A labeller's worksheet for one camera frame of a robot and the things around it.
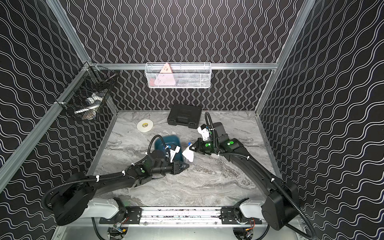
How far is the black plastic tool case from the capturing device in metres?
1.09

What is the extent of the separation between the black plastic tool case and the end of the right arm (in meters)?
0.36

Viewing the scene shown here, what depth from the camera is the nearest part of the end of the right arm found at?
578mm
